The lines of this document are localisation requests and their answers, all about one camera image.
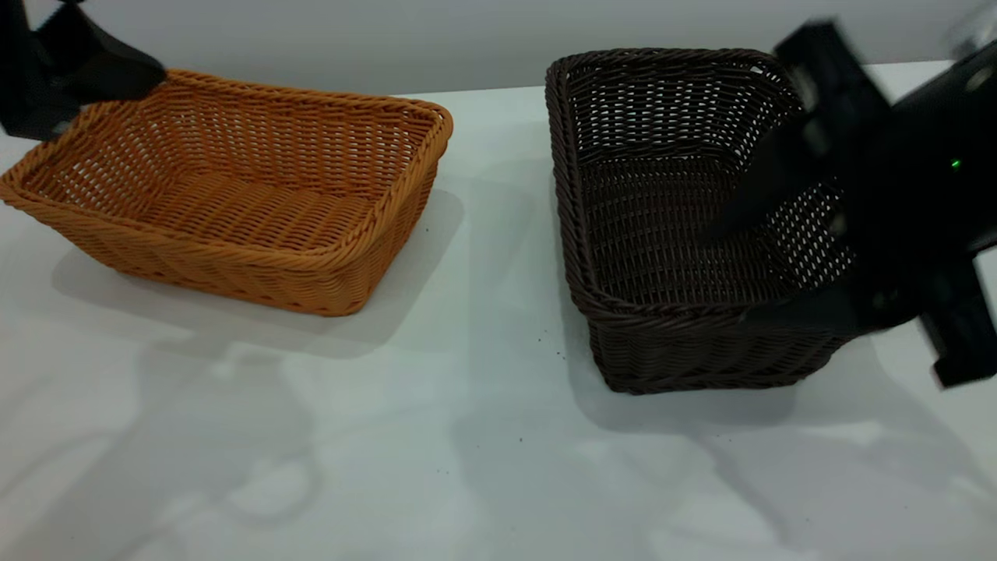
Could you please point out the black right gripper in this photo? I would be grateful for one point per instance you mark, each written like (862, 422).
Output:
(880, 195)

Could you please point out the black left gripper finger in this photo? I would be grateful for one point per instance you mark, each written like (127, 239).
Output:
(109, 70)
(23, 86)

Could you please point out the dark brown wicker basket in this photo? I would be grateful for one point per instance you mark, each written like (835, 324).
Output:
(662, 234)

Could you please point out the light brown wicker basket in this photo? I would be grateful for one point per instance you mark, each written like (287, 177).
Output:
(234, 210)

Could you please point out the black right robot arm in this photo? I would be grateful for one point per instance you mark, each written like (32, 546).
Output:
(962, 132)

